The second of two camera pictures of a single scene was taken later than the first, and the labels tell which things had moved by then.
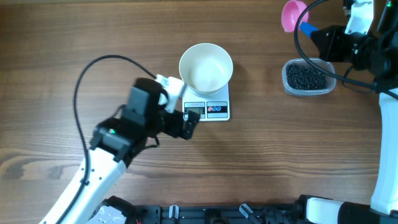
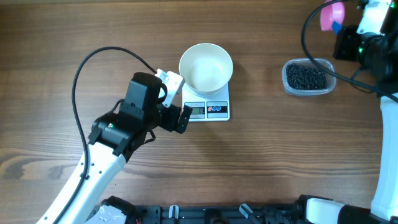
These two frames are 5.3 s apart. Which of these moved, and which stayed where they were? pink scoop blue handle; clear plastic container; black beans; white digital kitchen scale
Moved: pink scoop blue handle
Stayed: black beans; clear plastic container; white digital kitchen scale
